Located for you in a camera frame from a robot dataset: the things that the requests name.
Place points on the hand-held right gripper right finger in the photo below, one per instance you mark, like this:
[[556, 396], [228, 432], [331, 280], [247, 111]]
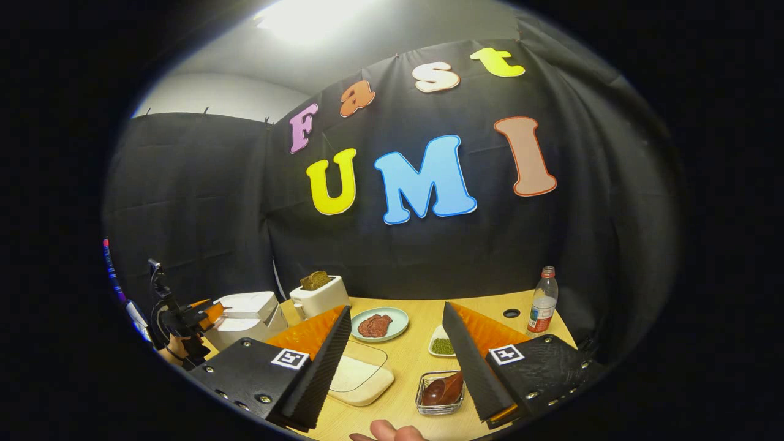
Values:
[[471, 367]]

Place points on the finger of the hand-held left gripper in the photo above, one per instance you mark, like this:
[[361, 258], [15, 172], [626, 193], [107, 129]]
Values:
[[214, 313]]

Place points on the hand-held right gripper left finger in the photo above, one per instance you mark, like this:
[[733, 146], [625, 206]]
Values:
[[315, 373]]

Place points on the white rice cooker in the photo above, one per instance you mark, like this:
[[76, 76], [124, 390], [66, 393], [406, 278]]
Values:
[[245, 312]]

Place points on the brown wooden spoon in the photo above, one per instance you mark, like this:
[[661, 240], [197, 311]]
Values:
[[444, 391]]

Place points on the metal mesh chopstick holder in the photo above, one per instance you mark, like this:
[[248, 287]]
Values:
[[422, 407]]

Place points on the green mung beans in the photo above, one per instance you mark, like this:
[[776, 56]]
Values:
[[443, 346]]

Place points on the white divided dish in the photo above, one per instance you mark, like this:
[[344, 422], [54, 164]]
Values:
[[438, 332]]

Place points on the clear glass dish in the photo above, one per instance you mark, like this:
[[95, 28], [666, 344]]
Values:
[[373, 352]]

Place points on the sliced red meat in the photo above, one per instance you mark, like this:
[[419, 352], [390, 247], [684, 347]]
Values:
[[375, 326]]

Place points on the white toaster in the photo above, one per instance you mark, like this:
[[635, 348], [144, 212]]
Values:
[[321, 297]]

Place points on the light green plate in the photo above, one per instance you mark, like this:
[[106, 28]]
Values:
[[398, 315]]

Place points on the clear plastic water bottle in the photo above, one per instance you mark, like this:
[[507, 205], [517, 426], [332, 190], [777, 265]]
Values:
[[542, 306]]

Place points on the black backdrop cloth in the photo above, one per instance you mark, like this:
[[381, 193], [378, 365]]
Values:
[[202, 202]]

